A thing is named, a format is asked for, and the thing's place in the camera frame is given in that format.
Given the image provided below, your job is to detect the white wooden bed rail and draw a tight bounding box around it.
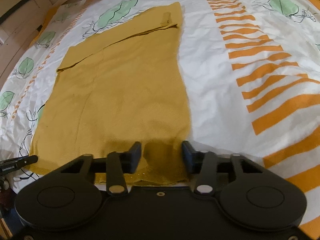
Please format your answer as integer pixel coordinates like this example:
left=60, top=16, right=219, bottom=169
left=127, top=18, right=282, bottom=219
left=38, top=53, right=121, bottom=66
left=1, top=0, right=78, bottom=86

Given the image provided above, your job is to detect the mustard yellow knit garment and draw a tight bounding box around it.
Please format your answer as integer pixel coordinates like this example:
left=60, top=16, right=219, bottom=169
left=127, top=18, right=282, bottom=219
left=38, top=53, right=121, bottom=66
left=30, top=2, right=190, bottom=185

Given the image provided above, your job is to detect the white leaf-print duvet cover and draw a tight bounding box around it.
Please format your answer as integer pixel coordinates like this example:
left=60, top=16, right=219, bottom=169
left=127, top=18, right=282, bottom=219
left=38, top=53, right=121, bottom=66
left=1, top=0, right=319, bottom=239

